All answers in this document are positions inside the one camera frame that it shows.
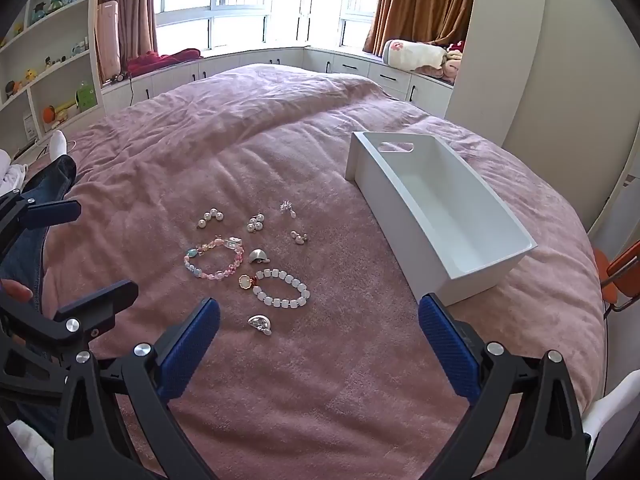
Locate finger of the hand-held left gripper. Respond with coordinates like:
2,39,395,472
0,191,82,261
0,281,140,367

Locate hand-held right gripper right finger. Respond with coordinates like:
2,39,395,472
417,292,593,480

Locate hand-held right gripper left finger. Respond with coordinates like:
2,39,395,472
52,297,221,480

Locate white bead bracelet gold charm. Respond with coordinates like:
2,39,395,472
238,268,311,309

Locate white rectangular storage box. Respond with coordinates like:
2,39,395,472
345,131,538,307

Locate person's left hand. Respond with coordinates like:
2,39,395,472
0,279,35,303

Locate pale folded quilt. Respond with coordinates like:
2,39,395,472
0,150,28,196

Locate white fuzzy garment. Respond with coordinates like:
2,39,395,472
7,420,53,480

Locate orange toy horn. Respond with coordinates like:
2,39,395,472
41,102,81,123

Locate green toy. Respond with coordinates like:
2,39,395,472
76,82,98,111

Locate white bookshelf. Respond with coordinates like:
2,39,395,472
0,0,106,158

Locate pink standing appliance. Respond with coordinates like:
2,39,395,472
96,1,122,83

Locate red cloth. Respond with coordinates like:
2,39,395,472
126,48,203,75

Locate orange chair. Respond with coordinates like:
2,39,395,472
592,240,640,311

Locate pink fleece blanket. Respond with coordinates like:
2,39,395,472
42,62,608,480

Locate brown curtain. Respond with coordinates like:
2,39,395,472
362,0,478,56
97,0,158,61

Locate white window seat cabinets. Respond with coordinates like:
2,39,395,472
100,47,453,118

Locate pink plush toy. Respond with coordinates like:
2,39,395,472
440,40,466,81

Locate rolled cream blanket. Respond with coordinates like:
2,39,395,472
382,39,451,72

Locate colourful glass bead bracelet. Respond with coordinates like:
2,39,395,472
183,236,246,283

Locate white chair frame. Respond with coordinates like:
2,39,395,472
582,370,640,451

